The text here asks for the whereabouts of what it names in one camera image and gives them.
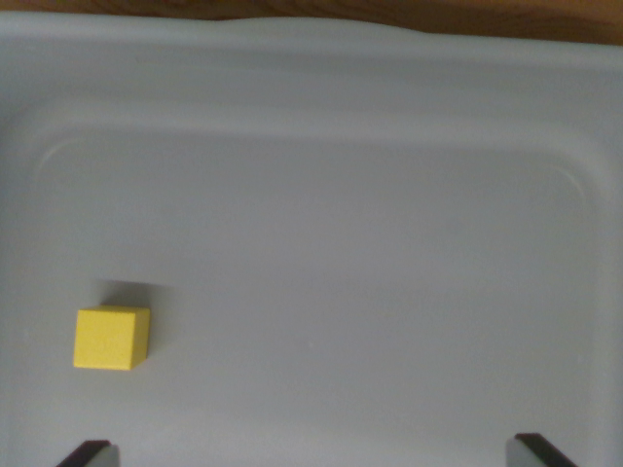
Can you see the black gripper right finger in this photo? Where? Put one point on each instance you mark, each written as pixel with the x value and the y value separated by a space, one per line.
pixel 533 452

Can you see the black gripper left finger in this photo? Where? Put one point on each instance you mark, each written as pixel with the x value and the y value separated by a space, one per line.
pixel 92 455

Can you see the yellow cube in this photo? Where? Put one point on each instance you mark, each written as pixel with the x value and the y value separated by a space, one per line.
pixel 109 338

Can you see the grey plastic bin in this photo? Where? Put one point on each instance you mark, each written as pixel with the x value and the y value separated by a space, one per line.
pixel 340 219

